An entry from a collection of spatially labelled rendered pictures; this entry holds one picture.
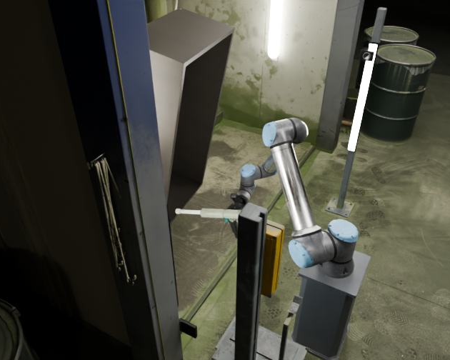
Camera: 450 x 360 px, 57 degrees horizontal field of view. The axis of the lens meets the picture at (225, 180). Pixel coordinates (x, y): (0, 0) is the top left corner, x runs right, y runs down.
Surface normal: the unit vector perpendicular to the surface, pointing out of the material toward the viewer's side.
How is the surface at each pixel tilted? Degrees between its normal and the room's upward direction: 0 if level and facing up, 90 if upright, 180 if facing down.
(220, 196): 0
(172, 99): 90
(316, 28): 90
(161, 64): 90
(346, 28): 90
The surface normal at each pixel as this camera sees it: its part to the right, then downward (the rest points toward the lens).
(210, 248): 0.00, -0.81
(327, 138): -0.49, 0.52
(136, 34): 0.87, 0.29
